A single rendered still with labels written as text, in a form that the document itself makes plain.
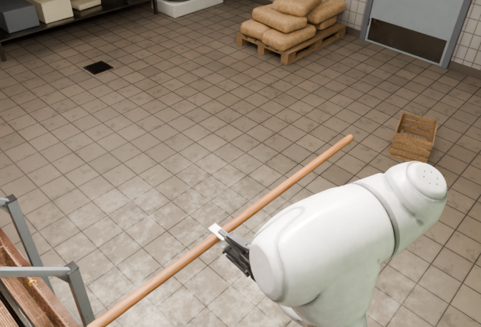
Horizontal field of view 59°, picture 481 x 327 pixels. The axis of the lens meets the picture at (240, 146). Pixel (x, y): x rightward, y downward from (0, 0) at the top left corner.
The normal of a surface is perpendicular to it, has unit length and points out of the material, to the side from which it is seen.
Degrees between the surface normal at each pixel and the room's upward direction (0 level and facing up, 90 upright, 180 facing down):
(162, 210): 0
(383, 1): 90
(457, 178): 0
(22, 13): 90
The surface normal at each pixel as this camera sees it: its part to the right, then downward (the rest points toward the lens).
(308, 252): 0.03, -0.25
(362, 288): 0.55, 0.23
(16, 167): 0.03, -0.79
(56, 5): 0.75, 0.42
